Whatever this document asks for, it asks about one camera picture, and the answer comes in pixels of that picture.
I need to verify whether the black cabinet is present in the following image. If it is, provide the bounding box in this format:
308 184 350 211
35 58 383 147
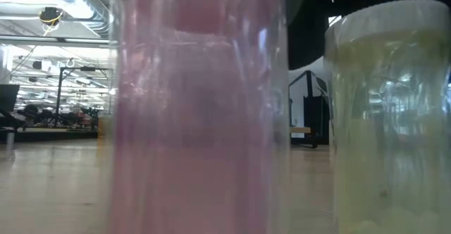
303 94 330 145

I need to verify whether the distant black robot equipment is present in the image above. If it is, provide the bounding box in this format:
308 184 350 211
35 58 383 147
16 101 100 129

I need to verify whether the black monitor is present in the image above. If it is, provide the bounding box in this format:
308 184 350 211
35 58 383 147
0 83 20 113

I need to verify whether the silver ribbed ceiling duct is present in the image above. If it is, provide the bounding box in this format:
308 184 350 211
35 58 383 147
30 0 111 39

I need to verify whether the distant black gantry frame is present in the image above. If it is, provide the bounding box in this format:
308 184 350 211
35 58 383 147
54 66 114 128

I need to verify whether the black ceiling device yellow cable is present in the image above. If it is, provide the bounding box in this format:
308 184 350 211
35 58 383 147
37 5 66 37

